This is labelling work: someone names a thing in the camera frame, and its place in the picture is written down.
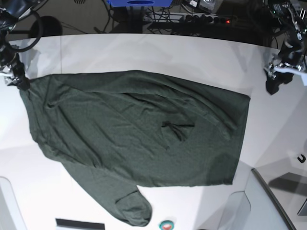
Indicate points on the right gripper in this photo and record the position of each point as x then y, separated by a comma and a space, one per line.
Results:
12, 70

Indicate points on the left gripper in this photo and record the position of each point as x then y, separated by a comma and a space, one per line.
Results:
284, 61

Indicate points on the dark green t-shirt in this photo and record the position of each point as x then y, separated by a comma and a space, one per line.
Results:
116, 131

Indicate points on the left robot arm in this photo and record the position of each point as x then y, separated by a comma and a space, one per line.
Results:
292, 17

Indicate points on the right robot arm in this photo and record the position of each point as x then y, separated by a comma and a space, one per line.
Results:
10, 14

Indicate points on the small black hook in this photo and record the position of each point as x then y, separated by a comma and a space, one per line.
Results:
301, 158

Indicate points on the grey power strip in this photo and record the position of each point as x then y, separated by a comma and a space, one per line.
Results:
205, 19

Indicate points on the blue box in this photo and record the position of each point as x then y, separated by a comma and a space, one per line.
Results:
139, 3

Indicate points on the grey monitor edge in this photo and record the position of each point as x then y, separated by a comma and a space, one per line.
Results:
289, 190

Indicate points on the red green emergency button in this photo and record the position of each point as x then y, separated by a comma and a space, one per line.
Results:
166, 225

